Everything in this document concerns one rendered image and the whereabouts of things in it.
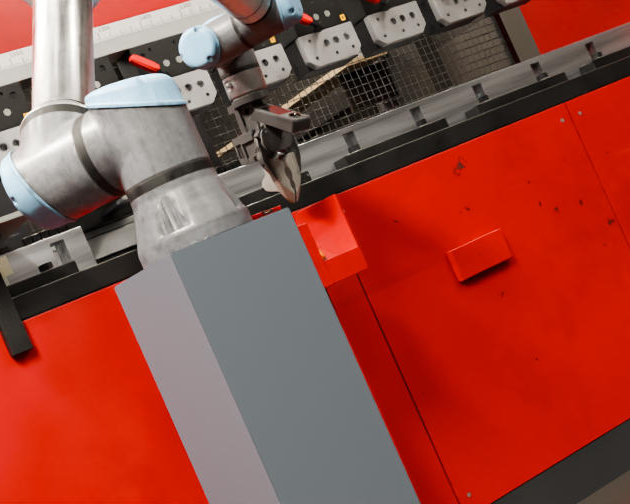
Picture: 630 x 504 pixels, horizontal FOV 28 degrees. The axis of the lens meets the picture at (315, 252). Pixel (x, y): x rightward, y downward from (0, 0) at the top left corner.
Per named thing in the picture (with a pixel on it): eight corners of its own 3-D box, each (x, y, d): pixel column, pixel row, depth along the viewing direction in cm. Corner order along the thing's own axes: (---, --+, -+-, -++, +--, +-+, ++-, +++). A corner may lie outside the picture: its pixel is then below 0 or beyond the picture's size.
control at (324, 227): (292, 302, 216) (250, 207, 217) (241, 325, 228) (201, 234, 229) (369, 268, 230) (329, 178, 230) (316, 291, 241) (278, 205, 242)
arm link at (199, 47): (219, 8, 214) (244, 8, 224) (167, 37, 218) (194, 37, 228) (239, 50, 214) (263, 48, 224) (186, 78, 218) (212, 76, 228)
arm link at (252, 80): (268, 63, 231) (235, 72, 225) (277, 87, 231) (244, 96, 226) (244, 76, 236) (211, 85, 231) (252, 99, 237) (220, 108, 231)
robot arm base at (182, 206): (274, 212, 157) (242, 140, 157) (175, 252, 148) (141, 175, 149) (221, 243, 169) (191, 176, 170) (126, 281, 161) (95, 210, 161)
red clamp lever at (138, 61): (133, 51, 258) (176, 69, 261) (126, 58, 261) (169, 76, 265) (131, 59, 257) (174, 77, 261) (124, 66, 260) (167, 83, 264)
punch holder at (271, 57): (239, 93, 271) (208, 24, 272) (224, 106, 279) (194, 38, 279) (295, 74, 279) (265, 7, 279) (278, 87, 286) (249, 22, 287)
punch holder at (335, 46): (313, 68, 282) (283, 2, 282) (296, 81, 289) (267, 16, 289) (364, 51, 289) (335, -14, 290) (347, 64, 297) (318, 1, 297)
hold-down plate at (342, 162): (349, 168, 275) (344, 155, 275) (338, 175, 280) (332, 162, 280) (450, 128, 291) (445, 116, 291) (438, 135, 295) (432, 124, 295)
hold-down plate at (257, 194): (196, 228, 255) (190, 214, 255) (187, 234, 260) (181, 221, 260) (313, 182, 270) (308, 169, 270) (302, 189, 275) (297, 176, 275)
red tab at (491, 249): (463, 280, 272) (450, 250, 272) (458, 282, 274) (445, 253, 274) (513, 256, 280) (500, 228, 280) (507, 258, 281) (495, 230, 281)
